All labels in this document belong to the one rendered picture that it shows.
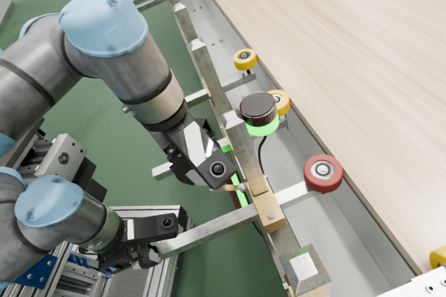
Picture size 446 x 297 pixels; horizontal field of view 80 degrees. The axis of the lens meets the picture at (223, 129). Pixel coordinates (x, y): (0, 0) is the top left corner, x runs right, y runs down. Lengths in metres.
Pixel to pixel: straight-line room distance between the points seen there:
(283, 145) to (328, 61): 0.34
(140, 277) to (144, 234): 0.92
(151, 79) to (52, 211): 0.24
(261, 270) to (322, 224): 0.68
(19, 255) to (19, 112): 0.22
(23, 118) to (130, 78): 0.12
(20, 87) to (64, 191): 0.17
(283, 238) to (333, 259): 0.15
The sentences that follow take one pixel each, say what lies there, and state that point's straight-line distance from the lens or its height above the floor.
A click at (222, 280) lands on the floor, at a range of 1.52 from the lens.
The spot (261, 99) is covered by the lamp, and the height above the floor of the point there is 1.13.
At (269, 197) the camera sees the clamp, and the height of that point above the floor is 0.87.
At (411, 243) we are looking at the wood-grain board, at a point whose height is 0.90.
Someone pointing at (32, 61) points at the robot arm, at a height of 1.33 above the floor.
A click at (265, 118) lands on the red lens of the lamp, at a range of 0.42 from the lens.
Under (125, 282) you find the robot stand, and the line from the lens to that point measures 1.51.
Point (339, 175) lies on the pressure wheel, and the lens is 0.61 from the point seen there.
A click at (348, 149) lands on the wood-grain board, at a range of 0.65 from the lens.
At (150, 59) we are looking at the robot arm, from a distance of 0.31.
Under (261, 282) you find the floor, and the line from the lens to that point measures 1.48.
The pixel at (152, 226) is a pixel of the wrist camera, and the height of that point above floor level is 0.98.
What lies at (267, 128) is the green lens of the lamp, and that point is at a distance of 0.44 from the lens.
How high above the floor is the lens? 1.44
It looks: 47 degrees down
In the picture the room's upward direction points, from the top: 24 degrees counter-clockwise
